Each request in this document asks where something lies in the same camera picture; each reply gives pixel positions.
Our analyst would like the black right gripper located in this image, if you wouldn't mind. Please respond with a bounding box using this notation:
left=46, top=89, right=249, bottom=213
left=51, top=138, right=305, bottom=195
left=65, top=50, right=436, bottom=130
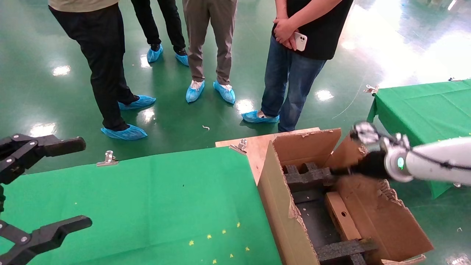
left=329, top=149, right=391, bottom=180

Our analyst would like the notched black foam block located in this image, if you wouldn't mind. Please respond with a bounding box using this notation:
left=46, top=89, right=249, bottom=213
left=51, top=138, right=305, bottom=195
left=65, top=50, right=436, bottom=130
left=281, top=163, right=335, bottom=192

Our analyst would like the bystander left hand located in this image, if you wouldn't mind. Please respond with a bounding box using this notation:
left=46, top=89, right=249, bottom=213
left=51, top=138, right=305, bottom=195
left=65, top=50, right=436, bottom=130
left=273, top=18, right=298, bottom=43

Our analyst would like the silver camera mounting bracket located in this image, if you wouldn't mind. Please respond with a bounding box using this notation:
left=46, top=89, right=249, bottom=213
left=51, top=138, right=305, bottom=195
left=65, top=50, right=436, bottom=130
left=380, top=132, right=411, bottom=151

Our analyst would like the person in khaki trousers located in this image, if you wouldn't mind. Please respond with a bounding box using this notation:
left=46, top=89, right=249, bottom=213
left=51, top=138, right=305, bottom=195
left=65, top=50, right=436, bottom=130
left=182, top=0, right=238, bottom=86

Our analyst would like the small cardboard box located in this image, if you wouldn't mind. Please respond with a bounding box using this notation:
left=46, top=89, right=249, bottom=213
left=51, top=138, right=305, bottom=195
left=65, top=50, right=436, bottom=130
left=324, top=191, right=364, bottom=242

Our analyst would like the bystander right forearm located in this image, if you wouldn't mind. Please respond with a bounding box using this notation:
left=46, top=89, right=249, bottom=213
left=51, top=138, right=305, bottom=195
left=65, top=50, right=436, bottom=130
left=275, top=0, right=288, bottom=21

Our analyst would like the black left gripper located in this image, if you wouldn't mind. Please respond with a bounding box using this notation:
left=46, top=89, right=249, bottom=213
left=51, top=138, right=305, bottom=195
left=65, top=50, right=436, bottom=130
left=0, top=134, right=93, bottom=265

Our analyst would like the black foam bar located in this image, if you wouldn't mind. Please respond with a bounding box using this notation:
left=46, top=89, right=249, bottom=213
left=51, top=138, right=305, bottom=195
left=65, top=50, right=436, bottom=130
left=316, top=238, right=379, bottom=265

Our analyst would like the bystander left forearm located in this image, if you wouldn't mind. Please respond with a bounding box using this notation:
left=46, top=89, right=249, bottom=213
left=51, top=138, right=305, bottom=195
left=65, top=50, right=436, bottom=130
left=293, top=0, right=345, bottom=27

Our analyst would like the person in blue jeans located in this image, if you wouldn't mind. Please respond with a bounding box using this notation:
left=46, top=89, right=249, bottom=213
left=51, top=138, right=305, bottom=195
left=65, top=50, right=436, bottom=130
left=261, top=0, right=354, bottom=133

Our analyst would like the large open cardboard carton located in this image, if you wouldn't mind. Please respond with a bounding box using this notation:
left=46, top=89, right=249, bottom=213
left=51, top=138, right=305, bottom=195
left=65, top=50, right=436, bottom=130
left=257, top=128, right=435, bottom=265

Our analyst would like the green cloth on side table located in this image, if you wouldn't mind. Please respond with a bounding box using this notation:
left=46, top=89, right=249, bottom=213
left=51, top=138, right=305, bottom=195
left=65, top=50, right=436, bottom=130
left=367, top=79, right=471, bottom=200

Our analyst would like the black foam carton lining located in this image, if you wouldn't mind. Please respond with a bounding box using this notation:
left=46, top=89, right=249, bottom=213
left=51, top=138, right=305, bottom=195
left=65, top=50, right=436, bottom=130
left=292, top=190, right=344, bottom=249

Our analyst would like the large green table cloth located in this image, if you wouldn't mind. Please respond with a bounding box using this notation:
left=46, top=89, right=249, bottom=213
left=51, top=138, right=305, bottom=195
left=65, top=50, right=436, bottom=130
left=0, top=146, right=283, bottom=265

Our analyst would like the person in tan shirt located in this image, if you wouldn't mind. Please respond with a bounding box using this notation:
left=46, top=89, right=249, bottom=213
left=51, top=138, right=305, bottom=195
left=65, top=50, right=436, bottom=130
left=48, top=0, right=140, bottom=131

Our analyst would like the white smartphone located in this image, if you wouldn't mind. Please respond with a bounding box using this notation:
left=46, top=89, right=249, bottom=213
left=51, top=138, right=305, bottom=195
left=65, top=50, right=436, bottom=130
left=293, top=32, right=308, bottom=52

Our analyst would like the person in slim black trousers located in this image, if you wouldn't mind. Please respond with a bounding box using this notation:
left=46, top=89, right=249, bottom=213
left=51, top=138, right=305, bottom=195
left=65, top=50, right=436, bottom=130
left=131, top=0, right=187, bottom=56

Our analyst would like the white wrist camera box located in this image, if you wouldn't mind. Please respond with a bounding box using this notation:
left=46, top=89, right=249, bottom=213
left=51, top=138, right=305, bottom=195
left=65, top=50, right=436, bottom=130
left=350, top=121, right=382, bottom=146

